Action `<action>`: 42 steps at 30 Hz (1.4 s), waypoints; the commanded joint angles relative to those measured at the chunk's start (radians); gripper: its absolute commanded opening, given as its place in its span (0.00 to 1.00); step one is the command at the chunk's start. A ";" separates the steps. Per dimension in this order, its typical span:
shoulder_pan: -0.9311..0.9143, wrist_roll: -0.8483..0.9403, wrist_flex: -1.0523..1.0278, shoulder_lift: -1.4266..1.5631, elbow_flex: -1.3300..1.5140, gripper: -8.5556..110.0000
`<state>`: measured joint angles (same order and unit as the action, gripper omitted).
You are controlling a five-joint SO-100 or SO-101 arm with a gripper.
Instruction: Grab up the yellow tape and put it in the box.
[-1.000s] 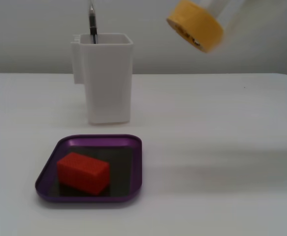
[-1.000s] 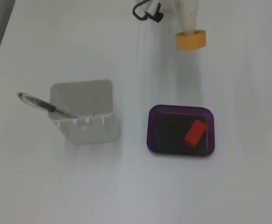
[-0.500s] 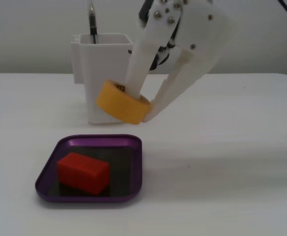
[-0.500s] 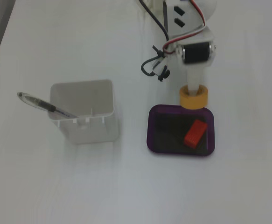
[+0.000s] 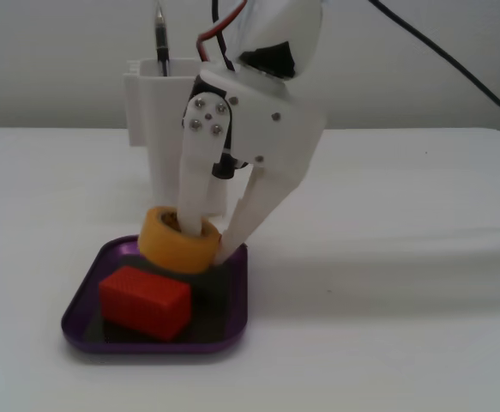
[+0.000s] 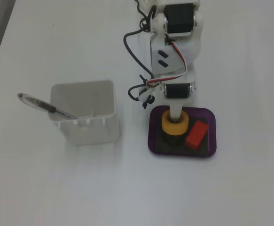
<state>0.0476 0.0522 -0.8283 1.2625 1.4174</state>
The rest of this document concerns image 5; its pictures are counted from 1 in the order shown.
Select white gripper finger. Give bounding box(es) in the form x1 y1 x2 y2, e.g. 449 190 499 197
177 92 236 236
214 166 298 264

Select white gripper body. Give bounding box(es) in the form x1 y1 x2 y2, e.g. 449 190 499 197
191 64 326 186

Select yellow tape roll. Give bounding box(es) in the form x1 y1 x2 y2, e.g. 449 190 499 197
137 205 223 276

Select white plastic pen holder box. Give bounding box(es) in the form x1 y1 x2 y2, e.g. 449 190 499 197
122 58 234 218

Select black pen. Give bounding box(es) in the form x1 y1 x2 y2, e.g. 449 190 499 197
154 0 172 77

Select red rectangular block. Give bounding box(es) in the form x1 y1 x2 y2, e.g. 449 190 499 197
98 265 192 342

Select purple metal tray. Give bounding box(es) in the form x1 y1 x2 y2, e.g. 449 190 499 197
60 234 250 355

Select thin black motor wire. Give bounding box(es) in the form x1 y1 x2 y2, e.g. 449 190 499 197
210 0 238 72

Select red motor wire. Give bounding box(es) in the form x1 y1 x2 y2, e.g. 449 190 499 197
195 0 250 65

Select thick black cable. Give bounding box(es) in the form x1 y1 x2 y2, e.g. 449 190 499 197
367 0 500 118

